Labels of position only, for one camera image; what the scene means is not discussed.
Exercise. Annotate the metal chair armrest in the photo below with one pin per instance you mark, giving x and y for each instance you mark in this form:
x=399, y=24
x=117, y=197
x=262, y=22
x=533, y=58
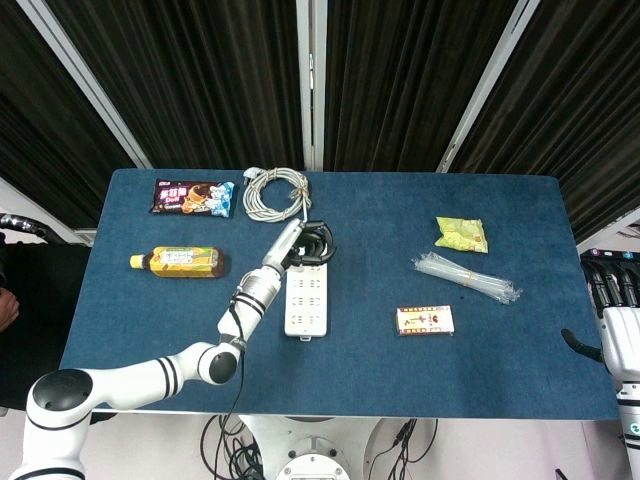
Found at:
x=20, y=222

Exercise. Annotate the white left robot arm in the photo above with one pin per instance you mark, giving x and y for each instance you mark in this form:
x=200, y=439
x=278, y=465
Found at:
x=135, y=377

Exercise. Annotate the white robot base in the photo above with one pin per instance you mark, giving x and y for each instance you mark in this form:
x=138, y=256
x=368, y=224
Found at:
x=310, y=450

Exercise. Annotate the yellow green snack bag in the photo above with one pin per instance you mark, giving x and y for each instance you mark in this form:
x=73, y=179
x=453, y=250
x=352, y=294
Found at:
x=460, y=234

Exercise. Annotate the white power strip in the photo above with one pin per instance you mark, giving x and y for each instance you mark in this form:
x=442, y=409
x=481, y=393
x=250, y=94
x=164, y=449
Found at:
x=307, y=310

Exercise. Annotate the dark chocolate snack bag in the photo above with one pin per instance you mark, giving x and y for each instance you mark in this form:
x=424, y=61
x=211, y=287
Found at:
x=185, y=197

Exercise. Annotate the white frame rail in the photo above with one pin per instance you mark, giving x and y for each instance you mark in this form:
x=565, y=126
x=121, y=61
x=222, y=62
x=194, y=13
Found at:
x=55, y=215
x=610, y=232

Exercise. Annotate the blue table cloth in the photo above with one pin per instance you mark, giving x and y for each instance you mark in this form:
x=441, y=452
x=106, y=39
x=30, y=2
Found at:
x=400, y=375

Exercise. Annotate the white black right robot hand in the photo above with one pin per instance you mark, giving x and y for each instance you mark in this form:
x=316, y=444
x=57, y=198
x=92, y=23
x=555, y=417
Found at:
x=622, y=337

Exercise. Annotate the clear plastic straw bundle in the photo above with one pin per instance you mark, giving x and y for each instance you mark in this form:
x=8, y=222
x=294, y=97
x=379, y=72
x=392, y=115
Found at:
x=465, y=277

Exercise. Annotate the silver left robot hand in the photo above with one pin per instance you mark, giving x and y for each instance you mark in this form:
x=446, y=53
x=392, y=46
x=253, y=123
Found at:
x=280, y=247

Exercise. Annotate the black pleated curtain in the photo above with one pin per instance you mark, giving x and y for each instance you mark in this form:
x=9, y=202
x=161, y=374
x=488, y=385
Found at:
x=200, y=75
x=400, y=75
x=575, y=125
x=40, y=125

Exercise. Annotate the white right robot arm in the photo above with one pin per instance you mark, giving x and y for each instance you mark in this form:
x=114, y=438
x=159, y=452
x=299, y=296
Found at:
x=630, y=430

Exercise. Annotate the white frame post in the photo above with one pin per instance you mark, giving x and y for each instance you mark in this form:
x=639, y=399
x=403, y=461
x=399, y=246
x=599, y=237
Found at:
x=85, y=85
x=311, y=85
x=487, y=85

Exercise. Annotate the yellow label tea bottle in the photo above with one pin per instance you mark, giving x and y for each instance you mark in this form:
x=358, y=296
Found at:
x=185, y=261

